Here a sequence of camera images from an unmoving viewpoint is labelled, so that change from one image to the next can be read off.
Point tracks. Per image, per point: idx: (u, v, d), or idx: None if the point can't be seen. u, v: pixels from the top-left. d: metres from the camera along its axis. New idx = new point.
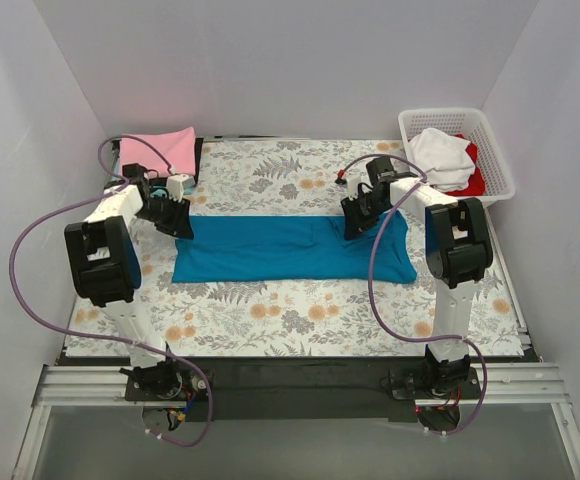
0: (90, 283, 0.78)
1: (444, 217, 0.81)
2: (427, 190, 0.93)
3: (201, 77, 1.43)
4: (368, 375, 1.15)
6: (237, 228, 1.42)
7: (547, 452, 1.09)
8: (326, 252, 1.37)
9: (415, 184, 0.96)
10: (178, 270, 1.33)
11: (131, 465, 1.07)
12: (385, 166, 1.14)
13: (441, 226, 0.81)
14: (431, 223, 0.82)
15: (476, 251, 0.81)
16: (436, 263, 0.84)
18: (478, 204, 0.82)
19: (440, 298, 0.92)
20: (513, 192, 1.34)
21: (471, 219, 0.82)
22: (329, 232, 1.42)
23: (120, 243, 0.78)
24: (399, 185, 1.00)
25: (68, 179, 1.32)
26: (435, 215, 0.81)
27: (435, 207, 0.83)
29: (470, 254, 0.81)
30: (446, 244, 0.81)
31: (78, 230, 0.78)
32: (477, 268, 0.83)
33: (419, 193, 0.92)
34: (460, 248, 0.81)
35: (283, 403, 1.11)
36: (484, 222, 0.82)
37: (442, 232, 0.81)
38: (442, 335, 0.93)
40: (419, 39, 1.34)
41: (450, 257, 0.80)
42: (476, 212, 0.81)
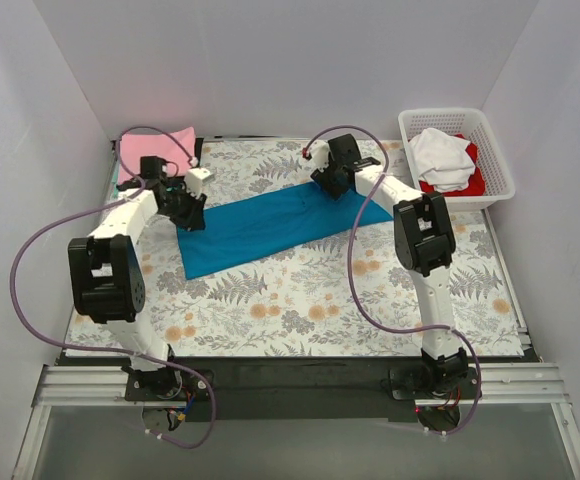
0: (90, 303, 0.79)
1: (410, 211, 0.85)
2: (392, 183, 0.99)
3: (202, 77, 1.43)
4: (369, 375, 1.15)
6: (238, 215, 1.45)
7: (547, 452, 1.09)
8: (316, 211, 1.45)
9: (379, 177, 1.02)
10: (185, 261, 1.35)
11: (132, 465, 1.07)
12: (347, 145, 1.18)
13: (407, 222, 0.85)
14: (398, 219, 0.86)
15: (442, 242, 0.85)
16: (407, 255, 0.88)
18: (440, 197, 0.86)
19: (419, 288, 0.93)
20: (513, 192, 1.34)
21: (435, 212, 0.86)
22: (315, 194, 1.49)
23: (123, 266, 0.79)
24: (365, 175, 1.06)
25: (67, 179, 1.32)
26: (402, 213, 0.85)
27: (402, 207, 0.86)
29: (437, 242, 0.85)
30: (413, 238, 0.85)
31: (84, 247, 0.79)
32: (445, 254, 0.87)
33: (384, 185, 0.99)
34: (428, 241, 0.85)
35: (283, 403, 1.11)
36: (446, 215, 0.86)
37: (407, 228, 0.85)
38: (429, 325, 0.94)
40: (419, 39, 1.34)
41: (419, 251, 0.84)
42: (439, 205, 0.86)
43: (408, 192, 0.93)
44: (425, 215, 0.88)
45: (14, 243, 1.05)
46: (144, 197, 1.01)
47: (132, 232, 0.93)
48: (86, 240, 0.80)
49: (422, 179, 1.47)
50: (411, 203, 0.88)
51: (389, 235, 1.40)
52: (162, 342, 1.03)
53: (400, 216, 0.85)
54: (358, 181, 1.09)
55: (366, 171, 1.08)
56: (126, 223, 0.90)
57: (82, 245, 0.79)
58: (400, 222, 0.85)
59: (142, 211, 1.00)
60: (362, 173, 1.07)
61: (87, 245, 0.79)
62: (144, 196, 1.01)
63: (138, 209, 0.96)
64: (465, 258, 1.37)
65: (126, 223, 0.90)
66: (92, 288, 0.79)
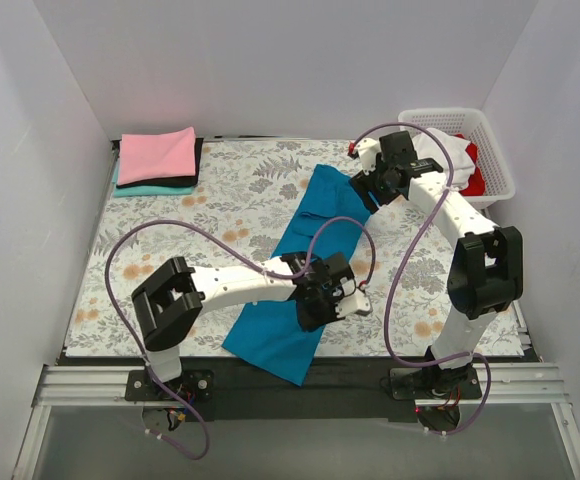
0: (137, 303, 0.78)
1: (478, 248, 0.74)
2: (456, 203, 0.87)
3: (201, 77, 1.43)
4: (368, 375, 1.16)
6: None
7: (546, 452, 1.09)
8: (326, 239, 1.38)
9: (442, 192, 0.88)
10: (228, 334, 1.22)
11: (132, 465, 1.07)
12: (402, 144, 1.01)
13: (472, 262, 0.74)
14: (463, 256, 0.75)
15: (507, 287, 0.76)
16: (461, 294, 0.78)
18: (516, 235, 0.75)
19: (455, 321, 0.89)
20: (513, 192, 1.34)
21: (506, 251, 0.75)
22: (310, 221, 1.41)
23: (166, 318, 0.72)
24: (421, 183, 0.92)
25: (67, 179, 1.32)
26: (469, 251, 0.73)
27: (469, 241, 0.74)
29: (501, 287, 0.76)
30: (476, 278, 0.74)
31: (174, 272, 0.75)
32: (504, 301, 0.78)
33: (447, 206, 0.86)
34: (492, 283, 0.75)
35: (284, 403, 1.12)
36: (519, 257, 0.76)
37: (472, 268, 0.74)
38: (454, 354, 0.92)
40: (418, 40, 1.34)
41: (479, 295, 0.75)
42: (513, 244, 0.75)
43: (475, 221, 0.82)
44: (492, 250, 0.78)
45: (13, 242, 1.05)
46: (280, 284, 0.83)
47: (220, 302, 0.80)
48: (184, 268, 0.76)
49: None
50: (479, 236, 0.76)
51: (389, 235, 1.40)
52: (177, 369, 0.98)
53: (465, 253, 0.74)
54: (413, 188, 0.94)
55: (424, 176, 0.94)
56: (226, 289, 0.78)
57: (177, 268, 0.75)
58: (465, 260, 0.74)
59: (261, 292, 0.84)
60: (419, 178, 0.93)
61: (181, 271, 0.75)
62: (282, 284, 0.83)
63: (257, 288, 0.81)
64: None
65: (225, 289, 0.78)
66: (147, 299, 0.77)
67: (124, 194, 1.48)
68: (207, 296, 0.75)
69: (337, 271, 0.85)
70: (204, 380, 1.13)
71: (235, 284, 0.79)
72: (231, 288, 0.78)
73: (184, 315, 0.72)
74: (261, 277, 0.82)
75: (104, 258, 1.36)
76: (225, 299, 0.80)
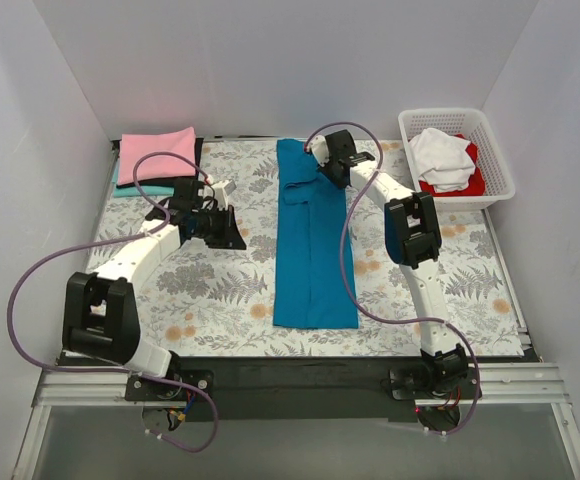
0: (78, 342, 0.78)
1: (400, 211, 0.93)
2: (385, 180, 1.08)
3: (201, 78, 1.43)
4: (368, 375, 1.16)
6: (294, 256, 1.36)
7: (546, 452, 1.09)
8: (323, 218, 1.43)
9: (372, 173, 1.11)
10: (274, 311, 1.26)
11: (132, 465, 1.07)
12: (343, 141, 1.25)
13: (397, 221, 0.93)
14: (390, 218, 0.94)
15: (430, 238, 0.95)
16: (396, 250, 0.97)
18: (428, 196, 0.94)
19: (410, 282, 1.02)
20: (513, 191, 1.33)
21: (424, 211, 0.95)
22: (295, 191, 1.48)
23: (115, 318, 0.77)
24: (360, 170, 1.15)
25: (67, 179, 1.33)
26: (393, 215, 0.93)
27: (393, 206, 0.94)
29: (423, 238, 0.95)
30: (402, 235, 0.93)
31: (84, 285, 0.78)
32: (431, 250, 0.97)
33: (378, 180, 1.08)
34: (419, 238, 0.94)
35: (283, 403, 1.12)
36: (434, 214, 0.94)
37: (398, 226, 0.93)
38: (421, 317, 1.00)
40: (418, 40, 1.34)
41: (409, 248, 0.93)
42: (427, 205, 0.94)
43: (399, 190, 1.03)
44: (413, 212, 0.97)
45: (14, 243, 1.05)
46: (168, 233, 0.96)
47: (139, 277, 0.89)
48: (89, 277, 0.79)
49: (422, 180, 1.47)
50: (401, 201, 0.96)
51: None
52: (162, 356, 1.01)
53: (390, 216, 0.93)
54: (354, 176, 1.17)
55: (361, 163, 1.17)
56: (135, 263, 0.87)
57: (82, 283, 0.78)
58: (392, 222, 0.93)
59: (162, 251, 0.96)
60: (357, 168, 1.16)
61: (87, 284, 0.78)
62: (168, 231, 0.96)
63: (157, 247, 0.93)
64: (465, 258, 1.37)
65: (135, 263, 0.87)
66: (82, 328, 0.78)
67: (124, 195, 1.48)
68: (129, 276, 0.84)
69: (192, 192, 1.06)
70: (204, 380, 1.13)
71: (140, 257, 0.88)
72: (138, 261, 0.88)
73: (125, 302, 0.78)
74: (153, 238, 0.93)
75: (104, 258, 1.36)
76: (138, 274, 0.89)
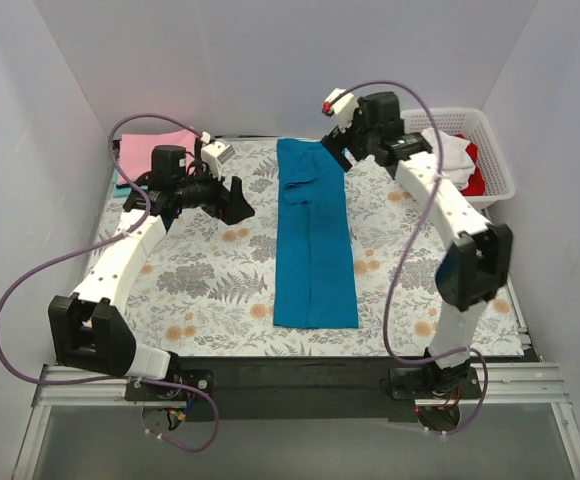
0: (73, 360, 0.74)
1: (471, 248, 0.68)
2: (447, 194, 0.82)
3: (201, 77, 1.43)
4: (368, 375, 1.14)
6: (295, 255, 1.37)
7: (547, 452, 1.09)
8: (324, 217, 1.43)
9: (433, 180, 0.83)
10: (273, 311, 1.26)
11: (131, 465, 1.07)
12: (390, 113, 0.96)
13: (465, 260, 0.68)
14: (452, 255, 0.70)
15: (493, 280, 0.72)
16: (447, 291, 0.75)
18: (506, 229, 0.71)
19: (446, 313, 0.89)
20: (513, 192, 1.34)
21: (498, 244, 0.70)
22: (296, 191, 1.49)
23: (106, 342, 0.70)
24: (412, 169, 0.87)
25: (67, 179, 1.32)
26: (463, 250, 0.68)
27: (460, 241, 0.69)
29: (488, 280, 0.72)
30: (468, 277, 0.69)
31: (66, 308, 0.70)
32: (492, 292, 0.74)
33: (440, 197, 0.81)
34: (480, 278, 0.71)
35: (284, 404, 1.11)
36: (510, 251, 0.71)
37: (464, 267, 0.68)
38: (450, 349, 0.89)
40: (418, 40, 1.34)
41: (464, 289, 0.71)
42: (505, 241, 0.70)
43: (468, 217, 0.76)
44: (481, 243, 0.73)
45: (14, 242, 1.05)
46: (148, 228, 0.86)
47: (126, 287, 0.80)
48: (71, 301, 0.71)
49: None
50: (471, 235, 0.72)
51: (389, 235, 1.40)
52: (162, 358, 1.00)
53: (456, 253, 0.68)
54: (401, 170, 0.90)
55: (414, 159, 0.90)
56: (117, 276, 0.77)
57: (64, 306, 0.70)
58: (453, 254, 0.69)
59: (145, 248, 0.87)
60: (407, 162, 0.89)
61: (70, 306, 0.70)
62: (148, 226, 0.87)
63: (138, 247, 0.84)
64: None
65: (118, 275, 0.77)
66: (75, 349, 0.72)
67: (124, 195, 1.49)
68: (114, 293, 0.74)
69: (171, 166, 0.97)
70: (204, 380, 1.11)
71: (121, 268, 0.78)
72: (120, 273, 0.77)
73: (116, 320, 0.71)
74: (133, 238, 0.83)
75: None
76: (123, 283, 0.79)
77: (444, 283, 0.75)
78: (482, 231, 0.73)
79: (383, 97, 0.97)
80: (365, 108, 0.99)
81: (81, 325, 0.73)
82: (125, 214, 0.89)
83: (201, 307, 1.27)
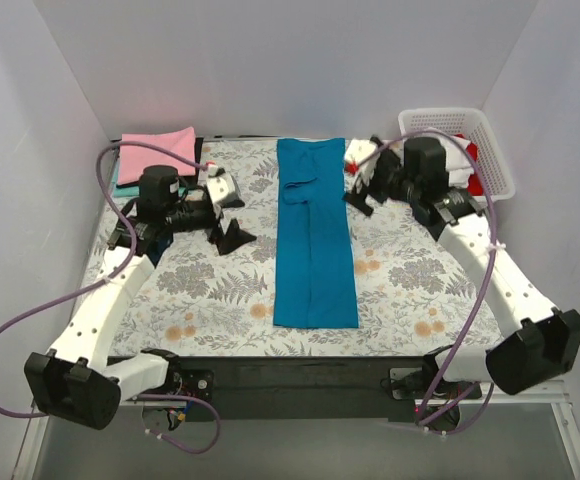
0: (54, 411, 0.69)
1: (534, 343, 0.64)
2: (505, 269, 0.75)
3: (201, 77, 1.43)
4: (368, 375, 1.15)
6: (296, 255, 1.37)
7: (547, 453, 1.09)
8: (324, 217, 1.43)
9: (489, 252, 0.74)
10: (274, 310, 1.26)
11: (131, 465, 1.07)
12: (435, 167, 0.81)
13: (525, 354, 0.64)
14: (512, 344, 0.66)
15: (558, 367, 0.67)
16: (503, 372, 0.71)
18: (578, 322, 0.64)
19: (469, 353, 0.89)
20: (513, 191, 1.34)
21: (566, 335, 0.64)
22: (296, 191, 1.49)
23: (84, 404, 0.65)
24: (467, 239, 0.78)
25: (67, 179, 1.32)
26: (527, 346, 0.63)
27: (523, 332, 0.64)
29: (551, 368, 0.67)
30: (525, 367, 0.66)
31: (42, 368, 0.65)
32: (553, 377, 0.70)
33: (496, 273, 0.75)
34: (542, 367, 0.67)
35: (284, 403, 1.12)
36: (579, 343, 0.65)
37: (523, 359, 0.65)
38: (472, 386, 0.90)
40: (418, 40, 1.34)
41: (523, 381, 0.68)
42: (575, 335, 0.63)
43: (530, 300, 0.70)
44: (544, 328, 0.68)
45: (14, 242, 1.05)
46: (133, 270, 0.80)
47: (106, 339, 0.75)
48: (47, 359, 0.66)
49: None
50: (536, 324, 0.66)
51: (389, 235, 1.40)
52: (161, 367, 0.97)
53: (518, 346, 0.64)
54: (449, 237, 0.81)
55: (463, 223, 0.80)
56: (97, 331, 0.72)
57: (40, 365, 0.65)
58: (514, 349, 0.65)
59: (129, 292, 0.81)
60: (457, 226, 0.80)
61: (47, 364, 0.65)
62: (133, 267, 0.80)
63: (121, 294, 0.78)
64: None
65: (99, 329, 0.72)
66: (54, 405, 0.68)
67: (124, 194, 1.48)
68: (92, 350, 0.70)
69: (160, 194, 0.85)
70: (204, 380, 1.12)
71: (102, 321, 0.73)
72: (100, 328, 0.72)
73: (92, 382, 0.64)
74: (115, 284, 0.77)
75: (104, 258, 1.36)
76: (105, 336, 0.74)
77: (501, 372, 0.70)
78: (546, 317, 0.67)
79: (429, 146, 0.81)
80: (407, 156, 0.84)
81: (59, 379, 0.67)
82: (109, 251, 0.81)
83: (201, 307, 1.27)
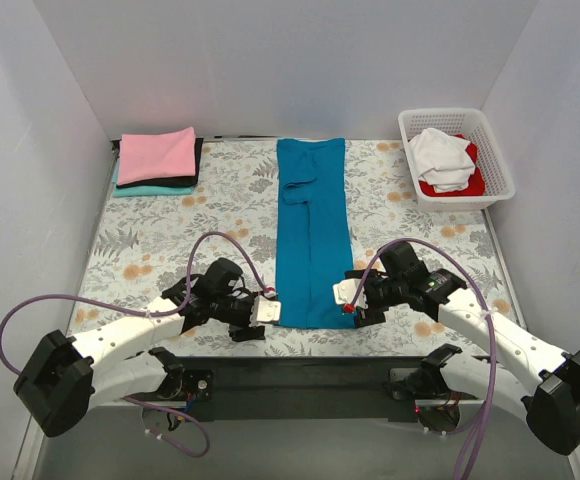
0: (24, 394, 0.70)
1: (562, 393, 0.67)
2: (506, 330, 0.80)
3: (201, 78, 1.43)
4: (368, 375, 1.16)
6: (296, 255, 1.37)
7: (547, 452, 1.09)
8: (324, 218, 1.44)
9: (484, 316, 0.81)
10: None
11: (132, 466, 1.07)
12: (409, 259, 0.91)
13: (560, 406, 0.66)
14: (546, 404, 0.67)
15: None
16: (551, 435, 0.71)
18: None
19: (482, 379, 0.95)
20: (513, 192, 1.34)
21: None
22: (296, 190, 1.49)
23: (63, 393, 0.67)
24: (453, 306, 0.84)
25: (67, 180, 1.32)
26: (555, 397, 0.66)
27: (548, 386, 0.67)
29: None
30: (567, 421, 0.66)
31: (56, 345, 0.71)
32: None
33: (499, 336, 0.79)
34: None
35: (285, 403, 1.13)
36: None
37: (561, 412, 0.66)
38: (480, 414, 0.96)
40: (418, 41, 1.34)
41: (574, 435, 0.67)
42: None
43: (540, 353, 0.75)
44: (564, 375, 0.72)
45: (13, 243, 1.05)
46: (168, 323, 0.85)
47: (116, 357, 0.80)
48: (64, 341, 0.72)
49: (422, 180, 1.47)
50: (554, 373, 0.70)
51: (389, 235, 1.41)
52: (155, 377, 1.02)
53: (551, 402, 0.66)
54: (444, 314, 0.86)
55: (453, 298, 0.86)
56: (115, 346, 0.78)
57: (56, 343, 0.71)
58: (551, 408, 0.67)
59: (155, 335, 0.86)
60: (449, 302, 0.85)
61: (60, 346, 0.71)
62: (169, 321, 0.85)
63: (149, 333, 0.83)
64: (465, 258, 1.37)
65: (115, 344, 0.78)
66: (35, 387, 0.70)
67: (124, 195, 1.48)
68: (97, 359, 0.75)
69: (220, 281, 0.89)
70: (204, 380, 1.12)
71: (122, 339, 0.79)
72: (118, 344, 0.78)
73: (79, 385, 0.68)
74: (151, 323, 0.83)
75: (104, 258, 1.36)
76: (113, 357, 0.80)
77: (549, 437, 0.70)
78: (560, 365, 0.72)
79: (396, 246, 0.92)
80: (384, 261, 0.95)
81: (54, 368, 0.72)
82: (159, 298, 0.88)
83: None
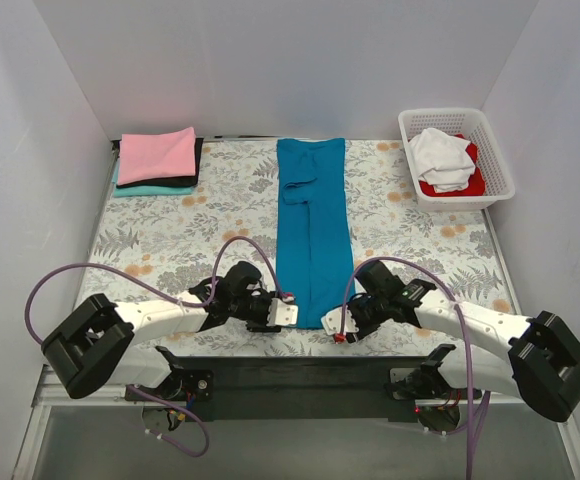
0: (53, 350, 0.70)
1: (534, 355, 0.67)
2: (475, 312, 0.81)
3: (200, 77, 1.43)
4: (369, 375, 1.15)
6: (296, 254, 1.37)
7: (546, 453, 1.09)
8: (325, 217, 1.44)
9: (453, 307, 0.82)
10: None
11: (131, 465, 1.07)
12: (383, 274, 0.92)
13: (536, 367, 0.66)
14: (524, 370, 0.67)
15: None
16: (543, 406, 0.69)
18: (555, 317, 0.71)
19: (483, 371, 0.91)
20: (513, 192, 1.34)
21: (554, 337, 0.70)
22: (296, 190, 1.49)
23: (100, 353, 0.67)
24: (431, 308, 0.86)
25: (67, 179, 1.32)
26: (528, 359, 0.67)
27: (520, 351, 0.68)
29: (572, 373, 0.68)
30: (552, 383, 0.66)
31: (99, 307, 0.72)
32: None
33: (470, 321, 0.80)
34: (568, 376, 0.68)
35: (286, 403, 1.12)
36: (573, 337, 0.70)
37: (541, 373, 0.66)
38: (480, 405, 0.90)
40: (418, 41, 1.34)
41: (566, 397, 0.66)
42: (558, 328, 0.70)
43: (506, 323, 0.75)
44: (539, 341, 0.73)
45: (13, 242, 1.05)
46: (194, 313, 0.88)
47: (145, 332, 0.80)
48: (106, 304, 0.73)
49: (422, 179, 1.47)
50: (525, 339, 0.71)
51: (389, 235, 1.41)
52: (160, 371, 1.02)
53: (528, 366, 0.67)
54: (423, 315, 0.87)
55: (425, 301, 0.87)
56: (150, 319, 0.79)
57: (99, 305, 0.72)
58: (531, 374, 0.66)
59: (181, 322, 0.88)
60: (422, 304, 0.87)
61: (101, 309, 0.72)
62: (195, 313, 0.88)
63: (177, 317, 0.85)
64: (465, 258, 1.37)
65: (150, 319, 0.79)
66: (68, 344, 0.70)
67: (124, 194, 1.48)
68: (137, 326, 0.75)
69: (238, 285, 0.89)
70: (204, 380, 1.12)
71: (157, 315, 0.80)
72: (153, 318, 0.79)
73: (117, 348, 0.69)
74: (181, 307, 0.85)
75: (104, 258, 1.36)
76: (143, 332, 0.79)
77: (544, 408, 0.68)
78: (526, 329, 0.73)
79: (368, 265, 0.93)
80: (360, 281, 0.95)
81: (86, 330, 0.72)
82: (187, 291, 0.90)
83: None
